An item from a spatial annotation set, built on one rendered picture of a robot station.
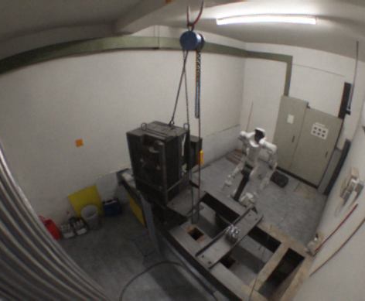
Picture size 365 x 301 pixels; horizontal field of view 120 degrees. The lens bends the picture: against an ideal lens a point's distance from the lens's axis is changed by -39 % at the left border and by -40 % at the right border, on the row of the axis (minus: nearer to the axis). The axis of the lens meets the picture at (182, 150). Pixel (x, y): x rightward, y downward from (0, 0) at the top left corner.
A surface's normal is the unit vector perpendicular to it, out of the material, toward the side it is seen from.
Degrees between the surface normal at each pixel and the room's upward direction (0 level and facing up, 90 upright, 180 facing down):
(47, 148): 90
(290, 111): 90
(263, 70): 90
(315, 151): 90
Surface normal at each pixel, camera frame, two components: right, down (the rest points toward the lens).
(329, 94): -0.78, 0.30
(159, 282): 0.00, -0.88
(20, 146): 0.63, 0.37
